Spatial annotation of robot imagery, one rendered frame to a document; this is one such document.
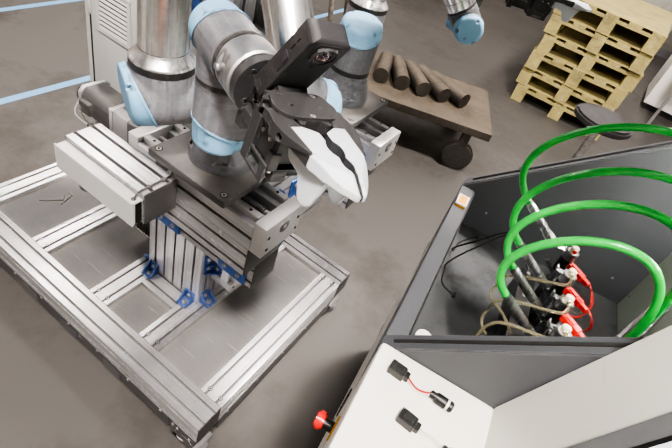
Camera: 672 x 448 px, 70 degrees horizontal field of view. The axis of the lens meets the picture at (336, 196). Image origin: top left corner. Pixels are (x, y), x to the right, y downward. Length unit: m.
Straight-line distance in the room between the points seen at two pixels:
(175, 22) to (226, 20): 0.26
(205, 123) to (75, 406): 1.39
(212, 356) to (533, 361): 1.14
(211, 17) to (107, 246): 1.49
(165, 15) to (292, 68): 0.42
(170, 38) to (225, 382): 1.12
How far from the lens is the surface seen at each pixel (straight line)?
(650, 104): 6.28
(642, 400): 0.71
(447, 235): 1.24
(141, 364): 1.69
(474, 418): 0.92
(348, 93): 1.39
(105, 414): 1.88
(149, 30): 0.87
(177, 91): 0.90
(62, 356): 2.00
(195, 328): 1.78
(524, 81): 4.80
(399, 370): 0.87
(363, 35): 1.32
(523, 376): 0.87
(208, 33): 0.61
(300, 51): 0.45
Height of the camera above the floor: 1.70
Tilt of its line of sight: 39 degrees down
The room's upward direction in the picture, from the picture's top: 19 degrees clockwise
